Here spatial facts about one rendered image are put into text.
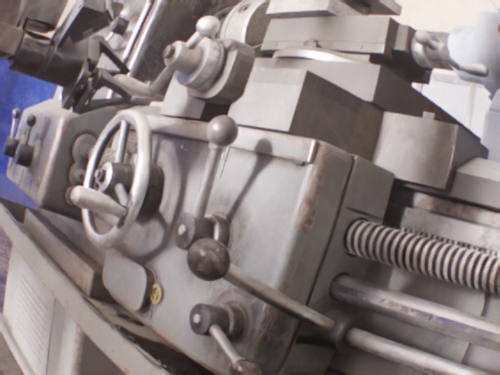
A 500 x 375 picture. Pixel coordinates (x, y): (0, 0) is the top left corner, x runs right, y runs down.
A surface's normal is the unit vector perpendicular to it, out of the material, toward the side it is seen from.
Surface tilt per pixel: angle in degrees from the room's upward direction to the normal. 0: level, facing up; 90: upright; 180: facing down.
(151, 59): 90
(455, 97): 90
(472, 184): 90
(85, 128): 90
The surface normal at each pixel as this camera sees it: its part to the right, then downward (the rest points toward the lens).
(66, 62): 0.25, 0.75
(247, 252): -0.74, -0.26
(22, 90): 0.60, 0.16
